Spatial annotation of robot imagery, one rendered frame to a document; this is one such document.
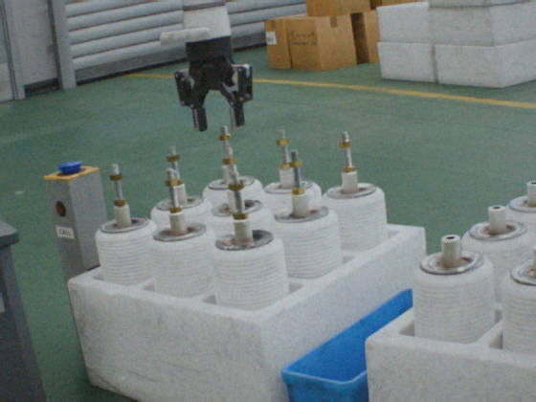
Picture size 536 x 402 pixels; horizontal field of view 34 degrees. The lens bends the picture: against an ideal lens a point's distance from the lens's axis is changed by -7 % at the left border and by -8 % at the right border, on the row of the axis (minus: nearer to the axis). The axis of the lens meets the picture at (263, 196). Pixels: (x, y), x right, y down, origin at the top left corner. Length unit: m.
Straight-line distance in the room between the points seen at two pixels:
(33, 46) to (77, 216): 5.01
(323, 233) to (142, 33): 5.50
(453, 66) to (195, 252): 2.94
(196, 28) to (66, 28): 4.99
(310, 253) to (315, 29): 3.84
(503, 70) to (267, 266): 2.85
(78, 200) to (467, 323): 0.72
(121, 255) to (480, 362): 0.59
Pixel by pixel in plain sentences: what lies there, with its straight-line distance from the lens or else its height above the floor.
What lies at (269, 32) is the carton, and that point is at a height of 0.22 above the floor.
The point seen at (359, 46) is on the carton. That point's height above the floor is 0.09.
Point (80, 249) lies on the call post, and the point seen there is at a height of 0.20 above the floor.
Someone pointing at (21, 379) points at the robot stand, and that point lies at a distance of 1.31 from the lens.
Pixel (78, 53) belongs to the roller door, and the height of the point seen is 0.23.
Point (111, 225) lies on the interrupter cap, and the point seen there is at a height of 0.25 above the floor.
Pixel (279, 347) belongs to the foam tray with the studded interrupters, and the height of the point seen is 0.13.
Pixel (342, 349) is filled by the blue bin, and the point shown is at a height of 0.10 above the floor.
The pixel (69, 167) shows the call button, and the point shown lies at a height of 0.33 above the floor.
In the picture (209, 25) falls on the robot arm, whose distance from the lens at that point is 1.45.
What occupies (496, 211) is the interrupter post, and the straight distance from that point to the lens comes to 1.10.
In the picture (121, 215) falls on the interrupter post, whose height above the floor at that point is 0.27.
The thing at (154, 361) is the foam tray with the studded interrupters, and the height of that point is 0.08.
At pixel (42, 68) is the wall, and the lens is 6.48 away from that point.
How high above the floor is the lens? 0.59
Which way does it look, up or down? 14 degrees down
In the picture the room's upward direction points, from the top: 8 degrees counter-clockwise
